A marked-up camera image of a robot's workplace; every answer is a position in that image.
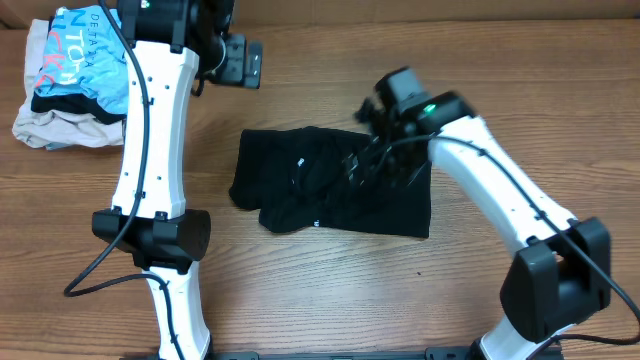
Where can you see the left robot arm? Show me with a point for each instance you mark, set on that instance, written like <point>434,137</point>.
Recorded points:
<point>172,49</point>

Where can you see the light blue printed shirt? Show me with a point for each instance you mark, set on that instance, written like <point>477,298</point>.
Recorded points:
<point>83,55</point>

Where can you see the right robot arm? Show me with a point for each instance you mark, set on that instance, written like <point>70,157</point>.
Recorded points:
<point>560,271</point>

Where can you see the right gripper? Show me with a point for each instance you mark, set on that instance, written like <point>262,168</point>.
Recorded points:
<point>368,169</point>

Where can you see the beige folded garment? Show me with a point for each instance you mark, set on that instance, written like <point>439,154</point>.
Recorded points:
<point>56,129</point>

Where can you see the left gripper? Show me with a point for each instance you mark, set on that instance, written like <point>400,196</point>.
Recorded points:
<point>235,72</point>

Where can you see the folded black garment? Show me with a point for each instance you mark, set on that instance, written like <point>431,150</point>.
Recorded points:
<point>77,104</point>

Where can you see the black t-shirt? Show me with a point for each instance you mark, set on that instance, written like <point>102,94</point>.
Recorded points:
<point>297,179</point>

